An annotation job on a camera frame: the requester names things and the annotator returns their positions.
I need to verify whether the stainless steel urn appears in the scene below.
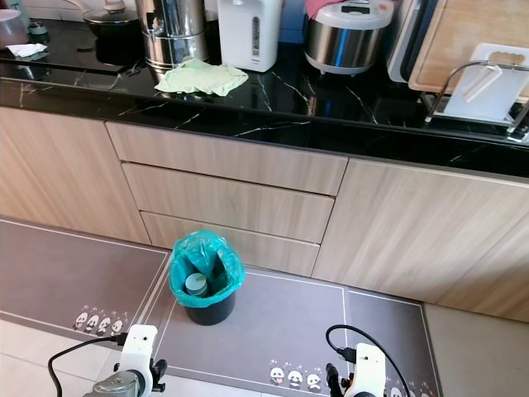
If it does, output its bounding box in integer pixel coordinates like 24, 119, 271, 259
135, 0, 207, 71

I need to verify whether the crumpled white tissue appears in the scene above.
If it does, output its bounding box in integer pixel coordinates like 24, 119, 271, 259
7, 43, 48, 59

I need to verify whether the light wood drawer front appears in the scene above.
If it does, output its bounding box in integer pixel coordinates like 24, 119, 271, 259
139, 212, 322, 278
105, 122, 349, 197
122, 163, 336, 244

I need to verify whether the white plastic cutting board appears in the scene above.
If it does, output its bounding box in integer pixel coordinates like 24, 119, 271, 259
442, 43, 529, 125

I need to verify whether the white electric water boiler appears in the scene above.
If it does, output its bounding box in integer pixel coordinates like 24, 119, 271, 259
217, 0, 284, 73

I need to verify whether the white lidded jar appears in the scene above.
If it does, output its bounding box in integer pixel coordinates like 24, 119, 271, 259
184, 273, 209, 299

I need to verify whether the translucent plastic container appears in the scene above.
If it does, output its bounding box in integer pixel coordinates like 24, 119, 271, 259
0, 8, 30, 49

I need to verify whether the steel and white rice cooker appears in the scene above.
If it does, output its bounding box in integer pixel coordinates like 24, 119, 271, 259
303, 2, 396, 76

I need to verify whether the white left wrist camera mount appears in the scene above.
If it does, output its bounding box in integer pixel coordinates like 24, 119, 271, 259
120, 324, 160, 383

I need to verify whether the small dark jar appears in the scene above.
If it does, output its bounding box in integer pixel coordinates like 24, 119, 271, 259
27, 22, 50, 42

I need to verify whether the white tray with dark edge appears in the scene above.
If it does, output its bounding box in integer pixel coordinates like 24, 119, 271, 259
387, 0, 437, 84

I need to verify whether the teal plastic bin bag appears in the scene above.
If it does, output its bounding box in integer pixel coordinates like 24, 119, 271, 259
169, 230, 246, 309

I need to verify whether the black glass cooktop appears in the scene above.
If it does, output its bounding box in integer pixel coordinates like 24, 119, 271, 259
0, 18, 154, 79

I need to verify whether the black pot with lid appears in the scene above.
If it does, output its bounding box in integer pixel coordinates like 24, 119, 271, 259
83, 0, 141, 38

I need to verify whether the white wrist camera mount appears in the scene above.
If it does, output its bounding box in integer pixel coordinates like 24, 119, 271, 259
354, 343, 388, 397
120, 324, 160, 383

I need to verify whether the light wood cabinet door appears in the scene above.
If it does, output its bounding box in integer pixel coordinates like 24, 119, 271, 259
0, 106, 151, 245
312, 157, 529, 323

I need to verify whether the light green cloth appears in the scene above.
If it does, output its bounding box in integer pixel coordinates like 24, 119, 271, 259
155, 58, 250, 96

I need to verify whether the wooden cutting board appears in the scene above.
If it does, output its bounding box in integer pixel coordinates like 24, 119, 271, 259
407, 0, 529, 93

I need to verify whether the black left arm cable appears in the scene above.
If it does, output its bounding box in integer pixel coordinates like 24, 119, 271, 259
47, 332, 129, 397

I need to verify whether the grey panda floor mat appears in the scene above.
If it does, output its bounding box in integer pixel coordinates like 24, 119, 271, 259
0, 218, 170, 344
132, 265, 443, 397

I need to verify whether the black trash bin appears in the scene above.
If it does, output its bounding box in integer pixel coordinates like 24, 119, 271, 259
183, 294, 237, 327

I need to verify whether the metal wire dish rack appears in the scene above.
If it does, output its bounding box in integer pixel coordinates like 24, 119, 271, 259
420, 60, 529, 141

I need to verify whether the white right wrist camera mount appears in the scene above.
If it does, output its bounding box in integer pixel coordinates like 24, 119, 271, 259
354, 343, 388, 397

